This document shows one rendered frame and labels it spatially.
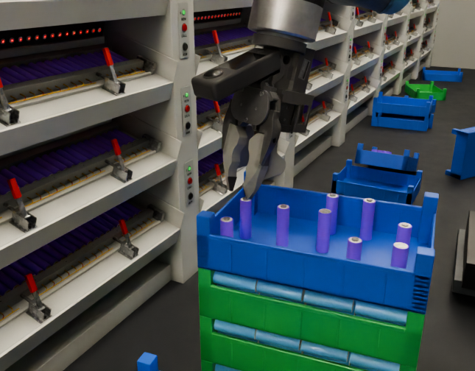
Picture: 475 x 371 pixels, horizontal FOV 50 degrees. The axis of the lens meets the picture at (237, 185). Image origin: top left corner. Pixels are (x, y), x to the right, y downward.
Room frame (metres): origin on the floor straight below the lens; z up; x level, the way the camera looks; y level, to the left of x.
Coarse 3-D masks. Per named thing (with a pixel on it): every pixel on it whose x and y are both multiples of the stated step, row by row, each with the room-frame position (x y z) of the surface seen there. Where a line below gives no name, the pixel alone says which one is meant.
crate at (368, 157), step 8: (360, 144) 1.94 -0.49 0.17; (360, 152) 1.93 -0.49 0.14; (368, 152) 1.92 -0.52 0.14; (376, 152) 1.90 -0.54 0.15; (408, 152) 1.86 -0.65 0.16; (416, 152) 2.10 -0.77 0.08; (360, 160) 1.92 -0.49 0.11; (368, 160) 1.91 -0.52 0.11; (376, 160) 1.89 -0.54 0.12; (384, 160) 1.88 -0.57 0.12; (392, 160) 1.87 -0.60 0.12; (400, 160) 1.86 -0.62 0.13; (408, 160) 1.85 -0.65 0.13; (416, 160) 2.05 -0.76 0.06; (392, 168) 1.86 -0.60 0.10; (400, 168) 1.85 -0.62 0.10; (408, 168) 1.87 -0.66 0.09; (416, 168) 2.08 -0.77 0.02
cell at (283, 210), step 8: (280, 208) 0.67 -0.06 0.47; (288, 208) 0.67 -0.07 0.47; (280, 216) 0.67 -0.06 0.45; (288, 216) 0.67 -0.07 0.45; (280, 224) 0.67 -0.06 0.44; (288, 224) 0.67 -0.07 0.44; (280, 232) 0.67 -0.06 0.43; (288, 232) 0.67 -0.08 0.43; (280, 240) 0.67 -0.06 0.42; (288, 240) 0.67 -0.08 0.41
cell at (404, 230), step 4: (400, 224) 0.62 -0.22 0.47; (404, 224) 0.62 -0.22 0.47; (408, 224) 0.62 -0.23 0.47; (400, 228) 0.61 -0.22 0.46; (404, 228) 0.61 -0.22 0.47; (408, 228) 0.61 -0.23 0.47; (400, 232) 0.61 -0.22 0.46; (404, 232) 0.61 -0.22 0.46; (408, 232) 0.61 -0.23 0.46; (396, 236) 0.62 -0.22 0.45; (400, 236) 0.61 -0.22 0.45; (404, 236) 0.61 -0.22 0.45; (408, 236) 0.61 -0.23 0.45; (396, 240) 0.62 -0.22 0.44; (400, 240) 0.61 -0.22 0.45; (404, 240) 0.61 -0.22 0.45; (408, 240) 0.61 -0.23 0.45; (408, 244) 0.61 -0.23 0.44; (408, 252) 0.61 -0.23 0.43
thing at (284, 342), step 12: (216, 324) 0.62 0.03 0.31; (228, 324) 0.62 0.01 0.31; (240, 336) 0.61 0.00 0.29; (252, 336) 0.60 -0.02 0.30; (264, 336) 0.59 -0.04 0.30; (276, 336) 0.59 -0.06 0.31; (288, 348) 0.59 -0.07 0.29; (300, 348) 0.57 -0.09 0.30; (312, 348) 0.57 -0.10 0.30; (324, 348) 0.56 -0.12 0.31; (336, 348) 0.56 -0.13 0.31; (336, 360) 0.56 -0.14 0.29; (348, 360) 0.56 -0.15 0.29; (360, 360) 0.54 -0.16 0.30; (372, 360) 0.54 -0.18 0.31; (384, 360) 0.54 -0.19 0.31
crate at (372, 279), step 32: (288, 192) 0.78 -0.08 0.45; (320, 192) 0.76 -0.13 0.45; (256, 224) 0.75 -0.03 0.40; (352, 224) 0.74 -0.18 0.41; (384, 224) 0.72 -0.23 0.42; (416, 224) 0.70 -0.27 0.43; (224, 256) 0.61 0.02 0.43; (256, 256) 0.59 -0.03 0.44; (288, 256) 0.57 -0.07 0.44; (320, 256) 0.56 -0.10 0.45; (384, 256) 0.64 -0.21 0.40; (416, 256) 0.52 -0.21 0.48; (320, 288) 0.56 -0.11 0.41; (352, 288) 0.54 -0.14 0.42; (384, 288) 0.53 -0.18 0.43; (416, 288) 0.52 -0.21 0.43
